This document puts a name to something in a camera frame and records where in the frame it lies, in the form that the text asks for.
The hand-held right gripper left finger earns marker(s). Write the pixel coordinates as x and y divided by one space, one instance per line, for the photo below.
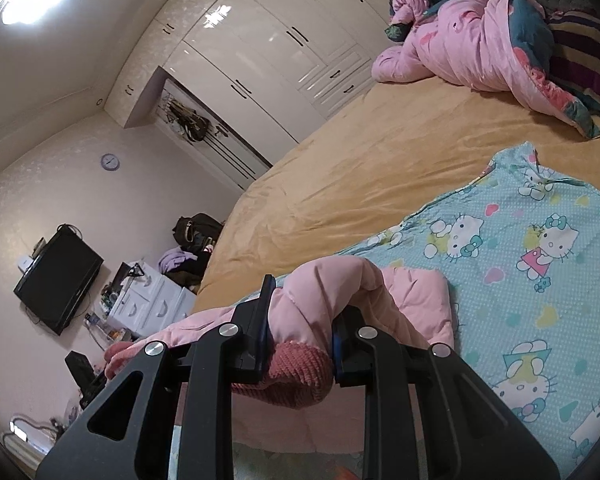
263 342

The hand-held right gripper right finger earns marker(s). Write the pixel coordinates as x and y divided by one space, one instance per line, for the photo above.
337 347

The pink quilted jacket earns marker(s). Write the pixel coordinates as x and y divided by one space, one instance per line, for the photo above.
320 290

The purple clothes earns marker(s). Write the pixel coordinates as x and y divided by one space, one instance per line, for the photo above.
175 260

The white drawer cabinet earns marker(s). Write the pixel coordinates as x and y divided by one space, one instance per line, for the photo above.
150 300

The dark handbag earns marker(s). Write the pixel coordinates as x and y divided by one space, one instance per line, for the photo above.
197 230

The teal cartoon cat printed blanket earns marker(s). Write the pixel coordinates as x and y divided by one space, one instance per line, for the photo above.
505 310

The black object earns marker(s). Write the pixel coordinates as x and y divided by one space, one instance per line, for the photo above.
82 375

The bed with tan sheet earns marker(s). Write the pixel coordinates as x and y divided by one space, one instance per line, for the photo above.
380 160

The black flat television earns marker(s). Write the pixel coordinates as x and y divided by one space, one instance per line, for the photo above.
57 280

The hanging brown bags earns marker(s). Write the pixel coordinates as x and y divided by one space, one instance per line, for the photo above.
187 120

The small white box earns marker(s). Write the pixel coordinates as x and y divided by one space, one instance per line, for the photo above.
26 263

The white wardrobe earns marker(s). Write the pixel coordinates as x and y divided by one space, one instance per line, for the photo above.
280 35

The pink floral comforter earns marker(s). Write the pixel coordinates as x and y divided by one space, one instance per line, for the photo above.
455 45

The striped pillow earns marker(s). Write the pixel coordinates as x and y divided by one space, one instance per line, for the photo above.
585 50

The round wall clock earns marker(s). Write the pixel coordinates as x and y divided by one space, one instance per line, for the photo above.
110 161

